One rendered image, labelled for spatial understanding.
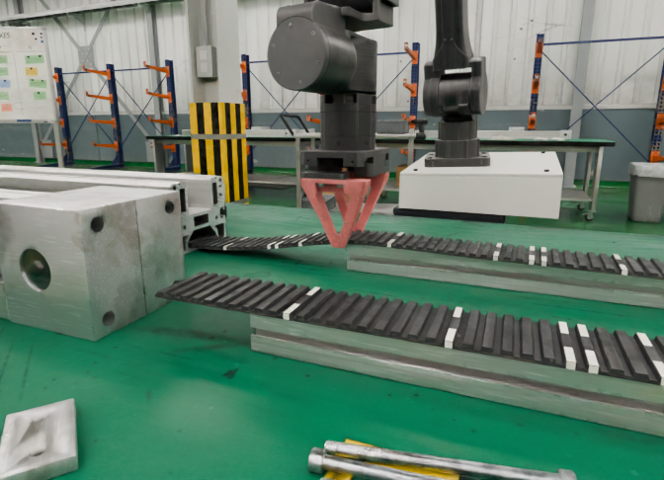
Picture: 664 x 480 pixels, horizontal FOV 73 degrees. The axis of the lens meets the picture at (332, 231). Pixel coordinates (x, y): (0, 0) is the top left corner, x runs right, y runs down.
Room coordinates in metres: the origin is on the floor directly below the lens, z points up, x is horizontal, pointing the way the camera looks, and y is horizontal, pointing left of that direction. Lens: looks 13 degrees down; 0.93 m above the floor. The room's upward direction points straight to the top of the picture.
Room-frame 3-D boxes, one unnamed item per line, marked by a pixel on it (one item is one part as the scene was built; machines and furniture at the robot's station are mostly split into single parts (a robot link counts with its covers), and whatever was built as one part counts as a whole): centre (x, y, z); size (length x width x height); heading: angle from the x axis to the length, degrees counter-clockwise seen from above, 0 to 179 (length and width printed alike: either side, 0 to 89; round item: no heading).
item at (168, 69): (9.89, 4.88, 1.10); 3.30 x 0.90 x 2.20; 67
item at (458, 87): (0.86, -0.23, 0.97); 0.09 x 0.05 x 0.10; 152
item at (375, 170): (0.49, -0.02, 0.85); 0.07 x 0.07 x 0.09; 69
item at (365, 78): (0.47, -0.01, 0.98); 0.07 x 0.06 x 0.07; 152
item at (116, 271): (0.37, 0.19, 0.83); 0.12 x 0.09 x 0.10; 158
